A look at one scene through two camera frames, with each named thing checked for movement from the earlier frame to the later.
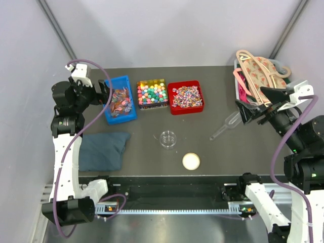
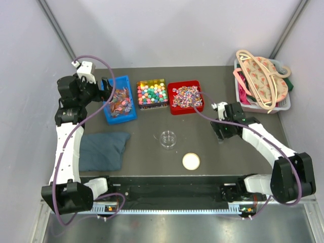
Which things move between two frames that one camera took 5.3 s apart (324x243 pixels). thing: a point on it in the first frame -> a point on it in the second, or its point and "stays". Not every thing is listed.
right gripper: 276,95 -> 217,126
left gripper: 98,98 stays
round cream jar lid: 191,161 stays
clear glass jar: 168,139 stays
